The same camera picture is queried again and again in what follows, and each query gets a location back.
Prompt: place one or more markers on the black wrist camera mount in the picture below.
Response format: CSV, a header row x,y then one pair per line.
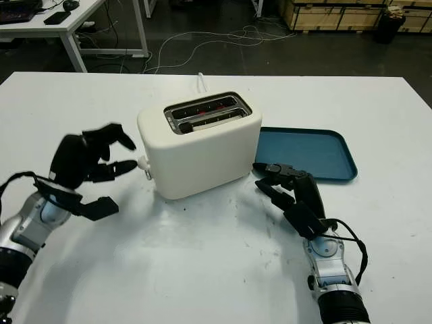
x,y
303,219
101,207

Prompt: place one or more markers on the white table frame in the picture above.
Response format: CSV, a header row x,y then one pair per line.
x,y
147,7

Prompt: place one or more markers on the pale wooden crate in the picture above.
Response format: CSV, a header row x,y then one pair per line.
x,y
418,22

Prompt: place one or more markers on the blue plastic tray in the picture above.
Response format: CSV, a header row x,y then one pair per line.
x,y
310,148

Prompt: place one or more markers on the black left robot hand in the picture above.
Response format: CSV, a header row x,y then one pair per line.
x,y
71,158

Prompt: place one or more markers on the white two-slot toaster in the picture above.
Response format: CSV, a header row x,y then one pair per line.
x,y
202,162

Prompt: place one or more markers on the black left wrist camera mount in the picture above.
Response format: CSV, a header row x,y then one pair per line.
x,y
101,207

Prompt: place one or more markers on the black waste bin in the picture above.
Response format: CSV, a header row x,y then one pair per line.
x,y
389,27

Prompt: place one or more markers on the black keyboard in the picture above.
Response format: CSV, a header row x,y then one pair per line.
x,y
17,13

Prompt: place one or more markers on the wooden crate stack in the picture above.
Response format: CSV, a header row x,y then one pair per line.
x,y
327,18

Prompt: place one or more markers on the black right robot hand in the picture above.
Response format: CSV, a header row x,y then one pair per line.
x,y
310,192

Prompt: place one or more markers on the white office desk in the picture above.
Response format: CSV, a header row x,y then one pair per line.
x,y
72,27

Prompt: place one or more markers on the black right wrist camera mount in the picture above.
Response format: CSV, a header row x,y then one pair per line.
x,y
303,219

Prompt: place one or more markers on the white power strip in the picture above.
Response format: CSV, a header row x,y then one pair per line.
x,y
87,26

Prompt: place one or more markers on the black computer mouse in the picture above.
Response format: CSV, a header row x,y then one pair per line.
x,y
71,4

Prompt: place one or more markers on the black smartphone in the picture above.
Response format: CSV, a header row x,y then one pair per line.
x,y
56,18

